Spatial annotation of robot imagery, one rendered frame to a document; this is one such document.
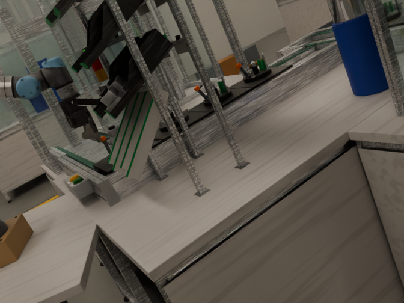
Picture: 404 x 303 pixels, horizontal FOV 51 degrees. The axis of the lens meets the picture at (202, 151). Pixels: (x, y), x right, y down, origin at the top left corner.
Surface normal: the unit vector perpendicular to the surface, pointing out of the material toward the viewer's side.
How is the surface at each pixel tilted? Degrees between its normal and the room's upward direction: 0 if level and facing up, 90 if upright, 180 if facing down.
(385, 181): 90
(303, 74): 90
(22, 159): 90
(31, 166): 90
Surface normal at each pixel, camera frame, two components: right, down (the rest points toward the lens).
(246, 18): 0.41, 0.12
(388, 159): -0.79, 0.49
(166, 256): -0.40, -0.87
